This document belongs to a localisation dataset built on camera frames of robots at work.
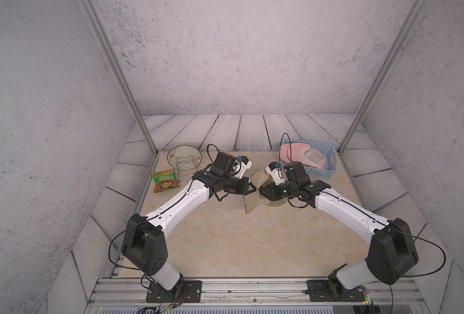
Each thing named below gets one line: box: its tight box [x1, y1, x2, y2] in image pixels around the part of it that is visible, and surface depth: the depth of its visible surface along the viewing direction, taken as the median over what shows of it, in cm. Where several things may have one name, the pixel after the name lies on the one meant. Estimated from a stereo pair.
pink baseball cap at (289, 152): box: [279, 142, 299, 163], surface depth 111 cm
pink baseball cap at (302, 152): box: [279, 142, 327, 170], surface depth 111 cm
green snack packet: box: [150, 168, 181, 193], surface depth 106 cm
